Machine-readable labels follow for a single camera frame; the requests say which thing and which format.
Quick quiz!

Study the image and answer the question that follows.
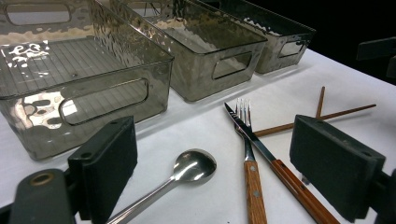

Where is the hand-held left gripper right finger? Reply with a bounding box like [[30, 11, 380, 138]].
[[289, 114, 387, 223]]

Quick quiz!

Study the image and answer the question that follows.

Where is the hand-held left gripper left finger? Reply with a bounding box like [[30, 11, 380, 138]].
[[67, 116, 138, 224]]

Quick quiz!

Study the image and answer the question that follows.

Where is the wooden handled steel knife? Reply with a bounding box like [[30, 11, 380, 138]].
[[223, 102, 340, 224]]

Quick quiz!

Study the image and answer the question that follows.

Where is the brown wooden chopstick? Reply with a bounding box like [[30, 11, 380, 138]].
[[253, 104, 377, 138], [315, 86, 326, 119]]

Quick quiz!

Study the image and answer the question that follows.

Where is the wooden handled steel fork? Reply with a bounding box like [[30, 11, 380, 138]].
[[233, 97, 268, 224]]

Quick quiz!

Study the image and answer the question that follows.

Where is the steel spoon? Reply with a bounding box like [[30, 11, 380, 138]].
[[106, 148, 218, 224]]

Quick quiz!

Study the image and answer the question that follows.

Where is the smoky clear plastic bin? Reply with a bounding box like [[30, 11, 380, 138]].
[[0, 0, 175, 161], [108, 0, 269, 103], [199, 0, 317, 75]]

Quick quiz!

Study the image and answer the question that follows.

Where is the white table mat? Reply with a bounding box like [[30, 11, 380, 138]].
[[0, 48, 396, 224]]

